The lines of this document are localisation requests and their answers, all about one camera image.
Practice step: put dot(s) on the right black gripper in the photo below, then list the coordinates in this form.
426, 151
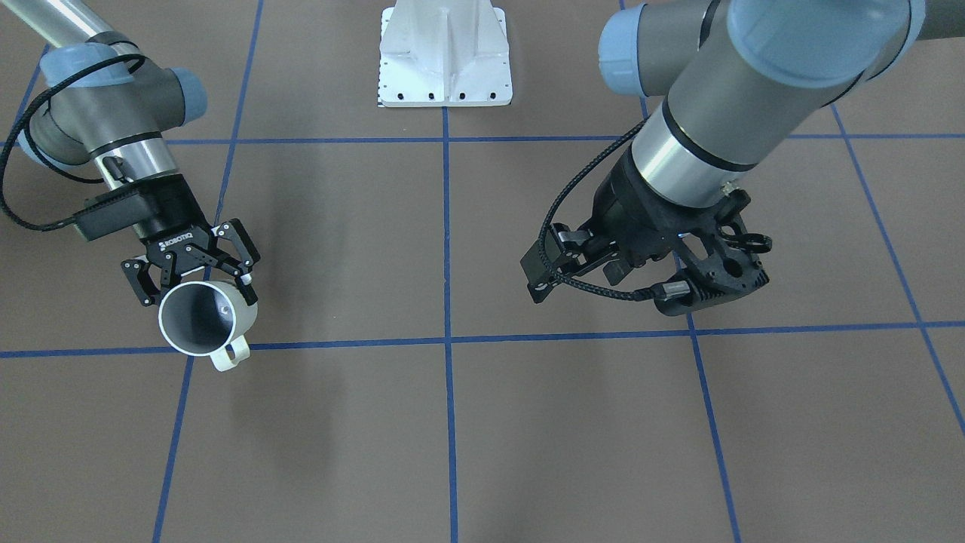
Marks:
175, 221

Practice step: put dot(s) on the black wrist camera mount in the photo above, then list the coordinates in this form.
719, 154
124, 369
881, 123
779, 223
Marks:
115, 211

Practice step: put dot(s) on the white ceramic cup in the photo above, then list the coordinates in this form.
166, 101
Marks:
208, 319

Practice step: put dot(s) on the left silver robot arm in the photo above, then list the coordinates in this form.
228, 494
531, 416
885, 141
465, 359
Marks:
735, 79

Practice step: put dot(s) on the white camera pedestal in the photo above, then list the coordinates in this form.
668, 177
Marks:
444, 54

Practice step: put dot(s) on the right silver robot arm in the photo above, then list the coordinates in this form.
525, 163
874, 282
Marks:
108, 104

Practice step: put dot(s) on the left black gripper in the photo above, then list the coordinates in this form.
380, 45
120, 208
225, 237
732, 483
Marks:
632, 213

